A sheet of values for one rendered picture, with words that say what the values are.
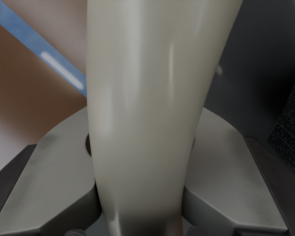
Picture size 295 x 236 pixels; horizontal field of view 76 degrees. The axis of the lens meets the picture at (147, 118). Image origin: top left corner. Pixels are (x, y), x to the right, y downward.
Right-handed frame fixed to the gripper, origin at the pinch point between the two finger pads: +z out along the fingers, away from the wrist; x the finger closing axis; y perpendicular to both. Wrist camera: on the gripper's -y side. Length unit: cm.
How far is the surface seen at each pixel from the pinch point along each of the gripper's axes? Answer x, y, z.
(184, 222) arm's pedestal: 10, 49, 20
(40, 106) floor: -61, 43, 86
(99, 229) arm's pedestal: -8.9, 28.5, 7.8
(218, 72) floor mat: 36, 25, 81
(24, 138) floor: -79, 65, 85
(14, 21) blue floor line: -61, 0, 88
